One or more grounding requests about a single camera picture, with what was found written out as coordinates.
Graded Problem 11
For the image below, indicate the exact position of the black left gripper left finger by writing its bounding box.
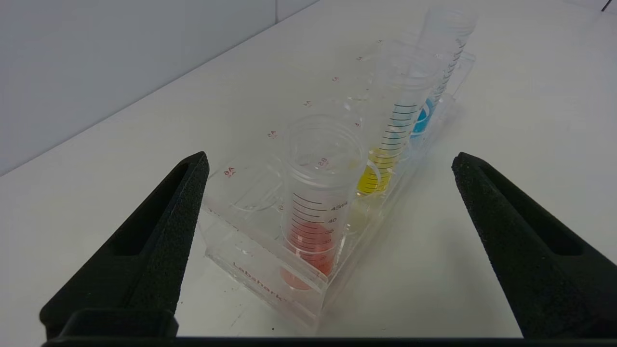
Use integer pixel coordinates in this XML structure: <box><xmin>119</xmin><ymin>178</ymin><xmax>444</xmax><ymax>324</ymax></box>
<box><xmin>40</xmin><ymin>151</ymin><xmax>210</xmax><ymax>339</ymax></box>

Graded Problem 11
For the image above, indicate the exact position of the clear acrylic test tube rack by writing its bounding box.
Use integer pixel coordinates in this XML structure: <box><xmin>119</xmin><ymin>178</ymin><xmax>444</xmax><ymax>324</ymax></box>
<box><xmin>200</xmin><ymin>39</ymin><xmax>478</xmax><ymax>334</ymax></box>

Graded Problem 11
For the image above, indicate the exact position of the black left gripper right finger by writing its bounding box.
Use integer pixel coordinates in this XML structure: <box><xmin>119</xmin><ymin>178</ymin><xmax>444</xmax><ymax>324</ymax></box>
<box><xmin>452</xmin><ymin>152</ymin><xmax>617</xmax><ymax>339</ymax></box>

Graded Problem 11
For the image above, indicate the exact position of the test tube with blue pigment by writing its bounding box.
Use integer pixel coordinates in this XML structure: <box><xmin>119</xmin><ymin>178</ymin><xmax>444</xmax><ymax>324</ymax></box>
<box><xmin>410</xmin><ymin>7</ymin><xmax>479</xmax><ymax>138</ymax></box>

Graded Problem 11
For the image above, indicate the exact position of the test tube with red pigment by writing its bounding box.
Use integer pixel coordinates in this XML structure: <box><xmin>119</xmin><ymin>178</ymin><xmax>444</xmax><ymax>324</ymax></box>
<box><xmin>281</xmin><ymin>114</ymin><xmax>369</xmax><ymax>279</ymax></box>

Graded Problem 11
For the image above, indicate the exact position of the test tube with yellow pigment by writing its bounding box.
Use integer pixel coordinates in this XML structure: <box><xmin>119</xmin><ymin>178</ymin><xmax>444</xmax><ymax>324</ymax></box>
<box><xmin>356</xmin><ymin>41</ymin><xmax>445</xmax><ymax>196</ymax></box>

